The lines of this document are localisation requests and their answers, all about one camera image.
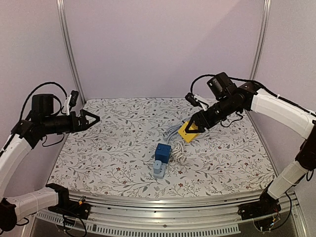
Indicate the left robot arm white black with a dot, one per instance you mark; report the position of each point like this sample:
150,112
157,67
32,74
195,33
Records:
40,122

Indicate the yellow cube socket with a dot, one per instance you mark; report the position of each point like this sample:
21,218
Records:
188,137

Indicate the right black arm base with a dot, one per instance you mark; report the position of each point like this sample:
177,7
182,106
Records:
262,207

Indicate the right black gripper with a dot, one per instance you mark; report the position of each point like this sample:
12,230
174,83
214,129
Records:
205,117

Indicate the grey-blue power strip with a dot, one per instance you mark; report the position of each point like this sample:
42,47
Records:
161,175

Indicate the floral patterned table mat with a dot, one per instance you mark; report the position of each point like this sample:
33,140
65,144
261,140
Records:
116,156

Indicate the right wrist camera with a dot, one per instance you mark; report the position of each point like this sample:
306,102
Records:
221,86

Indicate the light blue plug adapter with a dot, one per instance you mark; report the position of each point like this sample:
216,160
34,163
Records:
157,167

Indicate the aluminium front rail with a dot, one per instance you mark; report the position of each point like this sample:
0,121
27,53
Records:
209,216

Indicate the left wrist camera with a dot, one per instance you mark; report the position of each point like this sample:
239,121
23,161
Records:
43,104

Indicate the left aluminium frame post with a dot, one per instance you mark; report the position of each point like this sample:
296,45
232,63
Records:
68,47

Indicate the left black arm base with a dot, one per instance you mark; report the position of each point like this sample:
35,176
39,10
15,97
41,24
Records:
74,208

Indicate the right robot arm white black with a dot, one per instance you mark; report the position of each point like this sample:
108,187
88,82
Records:
287,129

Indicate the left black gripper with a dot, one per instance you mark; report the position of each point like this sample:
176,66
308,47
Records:
84,123

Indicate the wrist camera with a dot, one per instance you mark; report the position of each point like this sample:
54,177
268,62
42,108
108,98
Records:
43,104
221,86

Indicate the blue cube socket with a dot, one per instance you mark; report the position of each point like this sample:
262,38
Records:
163,152

